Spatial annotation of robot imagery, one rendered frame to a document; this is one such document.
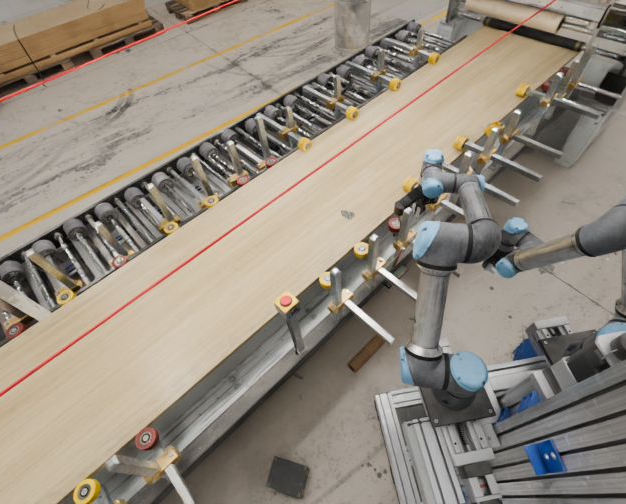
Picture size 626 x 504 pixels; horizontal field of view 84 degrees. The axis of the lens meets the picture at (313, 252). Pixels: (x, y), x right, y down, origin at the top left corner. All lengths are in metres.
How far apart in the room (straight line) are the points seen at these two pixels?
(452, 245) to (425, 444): 0.75
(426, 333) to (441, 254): 0.26
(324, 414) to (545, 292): 1.82
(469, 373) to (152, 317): 1.38
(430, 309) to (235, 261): 1.09
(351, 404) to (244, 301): 1.07
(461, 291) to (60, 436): 2.48
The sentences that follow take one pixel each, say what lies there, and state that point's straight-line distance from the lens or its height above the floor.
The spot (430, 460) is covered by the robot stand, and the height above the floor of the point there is 0.94.
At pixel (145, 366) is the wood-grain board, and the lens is 1.77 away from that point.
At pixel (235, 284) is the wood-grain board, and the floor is 0.90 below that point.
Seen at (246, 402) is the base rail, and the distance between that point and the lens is 1.77.
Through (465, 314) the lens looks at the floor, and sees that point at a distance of 2.76.
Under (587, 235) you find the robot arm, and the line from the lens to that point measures 1.25.
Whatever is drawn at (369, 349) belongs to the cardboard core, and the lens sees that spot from 2.44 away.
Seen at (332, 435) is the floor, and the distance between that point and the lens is 2.40.
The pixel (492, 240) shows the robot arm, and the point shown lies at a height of 1.56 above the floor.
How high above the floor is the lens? 2.37
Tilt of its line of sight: 54 degrees down
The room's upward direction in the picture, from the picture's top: 8 degrees counter-clockwise
